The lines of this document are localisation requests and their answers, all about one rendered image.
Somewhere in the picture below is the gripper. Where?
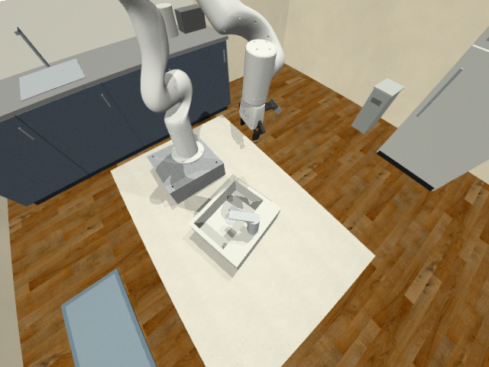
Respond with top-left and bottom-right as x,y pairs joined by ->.
239,98 -> 265,141

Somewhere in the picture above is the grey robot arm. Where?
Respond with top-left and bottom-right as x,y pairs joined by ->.
119,0 -> 285,164

